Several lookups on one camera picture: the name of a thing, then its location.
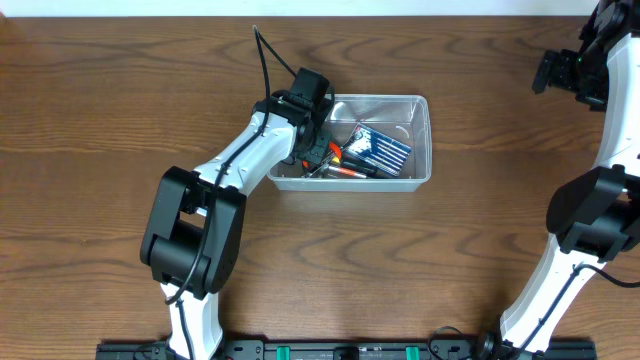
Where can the silver offset ring wrench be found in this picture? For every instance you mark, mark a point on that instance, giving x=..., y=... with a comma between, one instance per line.
x=309, y=170

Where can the blue precision screwdriver set case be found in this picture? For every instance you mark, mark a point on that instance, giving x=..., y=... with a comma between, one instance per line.
x=377, y=149

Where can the claw hammer orange black handle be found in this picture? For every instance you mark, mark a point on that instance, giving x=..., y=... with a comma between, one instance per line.
x=357, y=172

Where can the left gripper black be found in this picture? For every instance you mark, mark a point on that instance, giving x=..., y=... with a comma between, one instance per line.
x=319, y=145

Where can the clear plastic container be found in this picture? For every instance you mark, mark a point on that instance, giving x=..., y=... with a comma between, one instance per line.
x=402, y=117

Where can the orange handled cutting pliers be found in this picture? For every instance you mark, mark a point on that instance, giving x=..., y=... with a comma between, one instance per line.
x=335, y=152

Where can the black yellow handled screwdriver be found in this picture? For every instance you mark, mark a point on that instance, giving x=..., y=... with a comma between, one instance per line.
x=355, y=165

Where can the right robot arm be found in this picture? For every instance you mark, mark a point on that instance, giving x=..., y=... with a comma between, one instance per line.
x=594, y=217

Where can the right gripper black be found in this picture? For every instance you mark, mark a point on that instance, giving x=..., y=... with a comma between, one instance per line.
x=559, y=77

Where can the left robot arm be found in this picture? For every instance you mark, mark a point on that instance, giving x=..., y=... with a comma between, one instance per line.
x=192, y=237

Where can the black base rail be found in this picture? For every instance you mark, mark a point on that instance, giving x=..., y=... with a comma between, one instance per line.
x=446, y=349

